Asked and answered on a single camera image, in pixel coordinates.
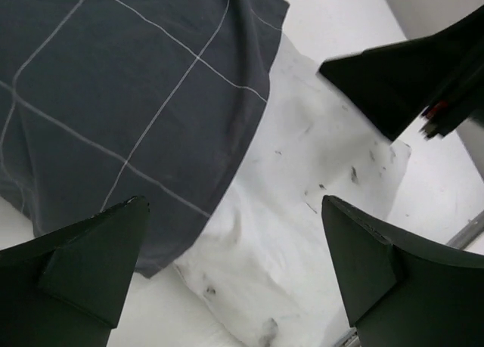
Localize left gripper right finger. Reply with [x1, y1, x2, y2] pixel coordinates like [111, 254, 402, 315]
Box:
[321, 196, 483, 347]

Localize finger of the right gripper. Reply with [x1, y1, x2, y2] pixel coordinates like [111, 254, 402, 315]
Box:
[318, 8, 483, 141]

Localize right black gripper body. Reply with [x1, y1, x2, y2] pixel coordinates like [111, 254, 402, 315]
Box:
[420, 70, 483, 139]

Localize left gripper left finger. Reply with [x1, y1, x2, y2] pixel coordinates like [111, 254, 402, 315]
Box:
[1, 197, 150, 347]

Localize white pillow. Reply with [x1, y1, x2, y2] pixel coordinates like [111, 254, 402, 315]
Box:
[174, 36, 411, 346]

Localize dark grey checked pillowcase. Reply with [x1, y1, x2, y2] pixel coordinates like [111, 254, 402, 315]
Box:
[1, 0, 289, 277]

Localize aluminium right rail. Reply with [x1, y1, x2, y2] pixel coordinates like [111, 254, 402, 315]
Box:
[446, 212, 484, 250]

